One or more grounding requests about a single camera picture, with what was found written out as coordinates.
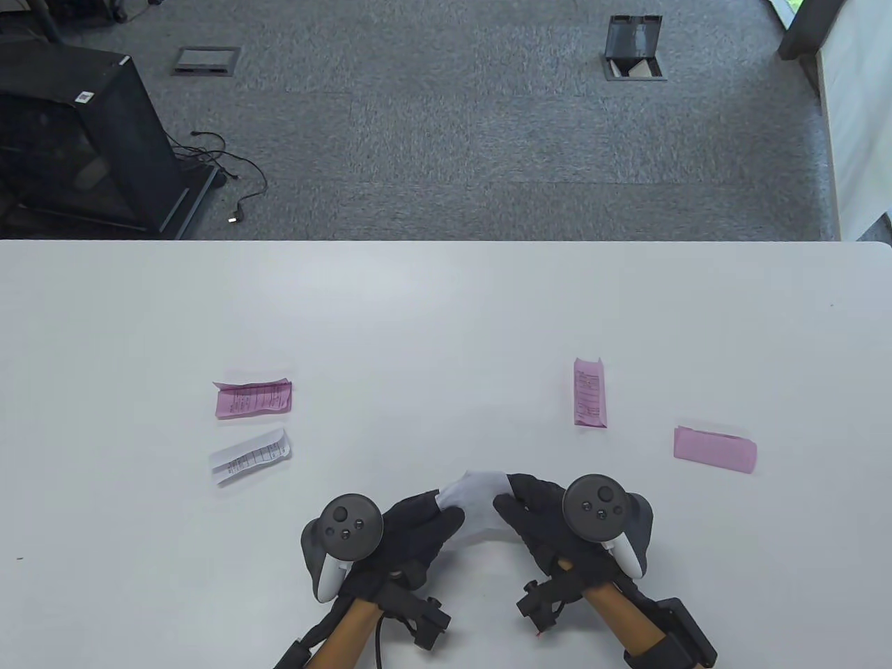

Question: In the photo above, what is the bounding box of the open grey floor box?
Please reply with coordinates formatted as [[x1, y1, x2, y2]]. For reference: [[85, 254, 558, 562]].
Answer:
[[601, 15, 668, 83]]

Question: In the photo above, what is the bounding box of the black cabinet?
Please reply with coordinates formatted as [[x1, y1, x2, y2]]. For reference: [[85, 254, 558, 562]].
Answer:
[[0, 42, 218, 240]]

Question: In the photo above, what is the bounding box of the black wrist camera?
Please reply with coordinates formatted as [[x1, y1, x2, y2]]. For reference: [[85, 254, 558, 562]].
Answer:
[[516, 578, 569, 636], [390, 582, 451, 652]]

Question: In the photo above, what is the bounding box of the white partition panel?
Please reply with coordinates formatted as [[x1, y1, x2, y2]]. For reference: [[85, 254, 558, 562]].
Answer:
[[814, 0, 892, 242]]

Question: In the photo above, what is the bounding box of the person's left hand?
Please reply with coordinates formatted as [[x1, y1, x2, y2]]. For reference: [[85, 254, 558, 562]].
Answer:
[[341, 491, 466, 600]]

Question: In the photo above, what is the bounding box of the black floor cable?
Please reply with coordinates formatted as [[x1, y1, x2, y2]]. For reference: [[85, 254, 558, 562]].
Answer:
[[167, 130, 269, 225]]

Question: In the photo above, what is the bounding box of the black wrist box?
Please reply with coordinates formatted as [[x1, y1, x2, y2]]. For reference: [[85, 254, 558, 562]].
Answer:
[[655, 597, 718, 669]]

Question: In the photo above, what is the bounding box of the person's right hand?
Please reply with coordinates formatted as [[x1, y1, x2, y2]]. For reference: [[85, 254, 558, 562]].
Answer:
[[493, 474, 628, 593]]

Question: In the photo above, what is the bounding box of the closed grey floor box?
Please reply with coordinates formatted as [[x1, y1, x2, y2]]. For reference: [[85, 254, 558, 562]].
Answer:
[[171, 46, 243, 76]]

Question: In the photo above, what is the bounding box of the person's left forearm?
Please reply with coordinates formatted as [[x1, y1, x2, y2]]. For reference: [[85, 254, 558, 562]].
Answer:
[[307, 596, 380, 669]]

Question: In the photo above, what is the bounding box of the white paper invoice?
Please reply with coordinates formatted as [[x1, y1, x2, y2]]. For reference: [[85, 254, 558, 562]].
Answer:
[[436, 470, 520, 544], [209, 428, 292, 487]]

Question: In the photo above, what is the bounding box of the dark grey pillar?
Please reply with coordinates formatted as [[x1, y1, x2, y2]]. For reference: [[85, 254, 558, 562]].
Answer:
[[778, 0, 845, 61]]

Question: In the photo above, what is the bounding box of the person's right forearm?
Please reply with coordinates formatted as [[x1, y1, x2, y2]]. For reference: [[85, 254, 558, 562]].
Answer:
[[582, 582, 670, 669]]

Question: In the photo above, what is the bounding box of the pink paper invoice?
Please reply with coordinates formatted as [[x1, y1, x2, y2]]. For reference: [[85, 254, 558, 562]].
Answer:
[[673, 425, 758, 476], [573, 357, 608, 429], [213, 378, 293, 420]]

